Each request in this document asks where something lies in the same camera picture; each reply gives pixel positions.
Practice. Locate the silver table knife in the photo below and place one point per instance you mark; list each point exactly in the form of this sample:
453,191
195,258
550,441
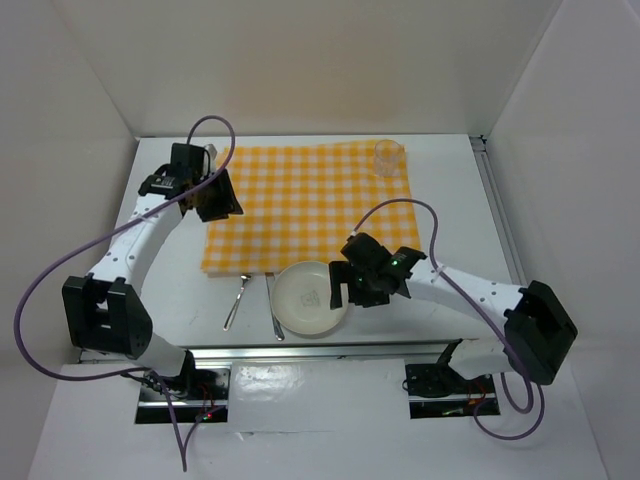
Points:
278,331

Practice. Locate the clear plastic cup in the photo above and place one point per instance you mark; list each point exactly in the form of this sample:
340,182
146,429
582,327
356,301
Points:
388,155

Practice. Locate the aluminium front rail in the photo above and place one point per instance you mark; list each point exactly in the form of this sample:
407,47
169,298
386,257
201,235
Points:
285,351

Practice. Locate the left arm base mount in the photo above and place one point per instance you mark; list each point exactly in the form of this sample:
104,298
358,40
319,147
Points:
205,400

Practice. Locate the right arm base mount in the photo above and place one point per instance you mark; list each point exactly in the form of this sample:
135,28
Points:
436,391

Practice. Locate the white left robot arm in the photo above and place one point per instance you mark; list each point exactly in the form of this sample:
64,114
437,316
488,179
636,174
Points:
104,310

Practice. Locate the yellow white checkered cloth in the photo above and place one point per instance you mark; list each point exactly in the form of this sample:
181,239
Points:
300,203

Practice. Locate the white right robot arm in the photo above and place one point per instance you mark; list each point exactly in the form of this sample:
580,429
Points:
533,332

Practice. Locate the cream round plate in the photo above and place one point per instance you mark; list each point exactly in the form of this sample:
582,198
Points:
301,297

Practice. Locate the silver fork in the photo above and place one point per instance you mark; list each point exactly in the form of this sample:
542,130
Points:
245,279

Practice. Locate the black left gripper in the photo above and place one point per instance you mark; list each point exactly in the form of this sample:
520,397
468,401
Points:
226,202

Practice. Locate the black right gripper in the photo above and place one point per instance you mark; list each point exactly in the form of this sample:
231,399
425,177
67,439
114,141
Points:
340,271

